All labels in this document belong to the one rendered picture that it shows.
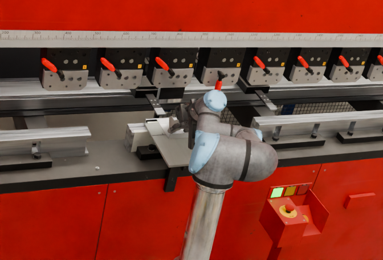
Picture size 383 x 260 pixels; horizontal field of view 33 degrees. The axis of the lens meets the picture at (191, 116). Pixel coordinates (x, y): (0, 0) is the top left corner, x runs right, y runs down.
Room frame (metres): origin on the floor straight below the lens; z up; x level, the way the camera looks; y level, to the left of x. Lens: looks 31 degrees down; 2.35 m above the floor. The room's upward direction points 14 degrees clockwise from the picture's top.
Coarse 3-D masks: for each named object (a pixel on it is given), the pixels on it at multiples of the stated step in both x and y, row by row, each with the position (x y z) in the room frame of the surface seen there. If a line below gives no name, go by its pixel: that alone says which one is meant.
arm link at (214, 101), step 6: (216, 90) 1.90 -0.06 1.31; (204, 96) 1.89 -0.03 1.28; (210, 96) 1.87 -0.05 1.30; (216, 96) 1.88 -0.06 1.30; (222, 96) 1.89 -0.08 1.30; (198, 102) 1.91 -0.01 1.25; (204, 102) 1.87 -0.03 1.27; (210, 102) 1.86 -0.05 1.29; (216, 102) 1.87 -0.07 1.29; (222, 102) 1.88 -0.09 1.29; (198, 108) 1.90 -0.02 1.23; (204, 108) 1.86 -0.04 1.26; (210, 108) 1.85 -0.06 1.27; (216, 108) 1.85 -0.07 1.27; (222, 108) 1.86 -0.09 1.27
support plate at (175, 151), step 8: (152, 128) 2.06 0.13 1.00; (160, 128) 2.07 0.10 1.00; (152, 136) 2.01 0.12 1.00; (160, 136) 2.02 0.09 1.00; (160, 144) 1.97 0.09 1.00; (168, 144) 1.98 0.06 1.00; (176, 144) 1.99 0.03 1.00; (184, 144) 2.01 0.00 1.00; (160, 152) 1.93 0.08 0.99; (168, 152) 1.93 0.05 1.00; (176, 152) 1.94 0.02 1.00; (184, 152) 1.96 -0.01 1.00; (168, 160) 1.88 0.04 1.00; (176, 160) 1.90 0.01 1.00; (184, 160) 1.91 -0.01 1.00
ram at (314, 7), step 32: (0, 0) 1.78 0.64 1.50; (32, 0) 1.83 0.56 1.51; (64, 0) 1.88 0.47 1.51; (96, 0) 1.93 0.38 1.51; (128, 0) 1.98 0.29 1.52; (160, 0) 2.04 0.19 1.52; (192, 0) 2.10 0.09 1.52; (224, 0) 2.16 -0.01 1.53; (256, 0) 2.23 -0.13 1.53; (288, 0) 2.30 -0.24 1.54; (320, 0) 2.37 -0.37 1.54; (352, 0) 2.44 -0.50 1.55; (256, 32) 2.25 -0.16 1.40; (288, 32) 2.32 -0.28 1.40; (320, 32) 2.39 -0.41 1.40; (352, 32) 2.47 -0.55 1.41
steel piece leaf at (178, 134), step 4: (160, 124) 2.10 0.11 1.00; (164, 124) 2.11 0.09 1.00; (168, 124) 2.11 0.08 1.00; (164, 128) 2.08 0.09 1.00; (168, 128) 2.08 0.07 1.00; (176, 132) 2.07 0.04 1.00; (180, 132) 2.08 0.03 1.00; (184, 132) 2.08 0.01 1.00; (188, 132) 2.06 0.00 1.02; (168, 136) 2.03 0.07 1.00; (172, 136) 2.03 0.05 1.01; (176, 136) 2.03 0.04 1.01; (180, 136) 2.04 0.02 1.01; (184, 136) 2.05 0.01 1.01
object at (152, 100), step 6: (144, 78) 2.36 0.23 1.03; (144, 84) 2.31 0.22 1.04; (150, 84) 2.33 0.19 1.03; (132, 90) 2.30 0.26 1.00; (138, 90) 2.28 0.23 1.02; (144, 90) 2.29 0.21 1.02; (150, 90) 2.30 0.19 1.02; (156, 90) 2.32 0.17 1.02; (138, 96) 2.28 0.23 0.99; (144, 96) 2.29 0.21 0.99; (150, 96) 2.28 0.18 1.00; (156, 96) 2.32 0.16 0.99; (150, 102) 2.24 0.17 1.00; (156, 102) 2.25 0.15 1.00; (156, 108) 2.20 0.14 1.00; (156, 114) 2.17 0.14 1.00; (162, 114) 2.17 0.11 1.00
